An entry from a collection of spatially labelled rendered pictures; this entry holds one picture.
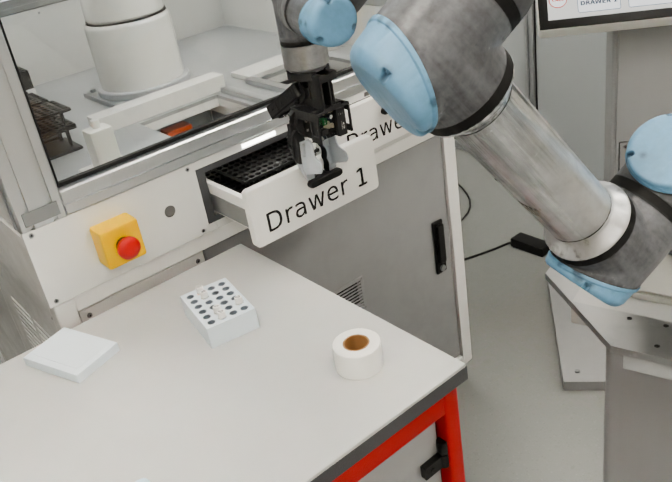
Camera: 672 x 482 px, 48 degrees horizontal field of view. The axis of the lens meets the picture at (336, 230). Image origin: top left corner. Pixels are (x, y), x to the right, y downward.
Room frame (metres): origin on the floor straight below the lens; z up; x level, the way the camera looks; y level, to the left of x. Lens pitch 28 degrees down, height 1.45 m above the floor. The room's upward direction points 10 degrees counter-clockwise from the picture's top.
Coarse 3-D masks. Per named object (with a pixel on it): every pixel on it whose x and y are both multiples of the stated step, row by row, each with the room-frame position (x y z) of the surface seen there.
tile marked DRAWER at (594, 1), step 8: (584, 0) 1.74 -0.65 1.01; (592, 0) 1.73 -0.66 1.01; (600, 0) 1.73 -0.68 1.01; (608, 0) 1.72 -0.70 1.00; (616, 0) 1.72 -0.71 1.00; (584, 8) 1.73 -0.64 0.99; (592, 8) 1.72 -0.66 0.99; (600, 8) 1.72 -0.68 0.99; (608, 8) 1.71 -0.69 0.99; (616, 8) 1.71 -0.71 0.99
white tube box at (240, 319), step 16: (208, 288) 1.11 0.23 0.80; (224, 288) 1.10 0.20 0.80; (192, 304) 1.06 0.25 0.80; (208, 304) 1.05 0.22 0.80; (224, 304) 1.06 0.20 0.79; (192, 320) 1.05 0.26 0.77; (208, 320) 1.01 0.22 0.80; (224, 320) 1.00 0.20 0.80; (240, 320) 1.01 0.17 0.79; (256, 320) 1.02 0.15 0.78; (208, 336) 0.98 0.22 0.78; (224, 336) 0.99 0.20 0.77
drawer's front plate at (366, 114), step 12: (360, 108) 1.52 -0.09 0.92; (372, 108) 1.54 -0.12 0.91; (348, 120) 1.50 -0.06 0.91; (360, 120) 1.52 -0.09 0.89; (372, 120) 1.54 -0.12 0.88; (384, 120) 1.56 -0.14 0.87; (348, 132) 1.50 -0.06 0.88; (360, 132) 1.51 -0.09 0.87; (372, 132) 1.53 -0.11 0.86; (396, 132) 1.57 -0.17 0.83; (408, 132) 1.60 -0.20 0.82
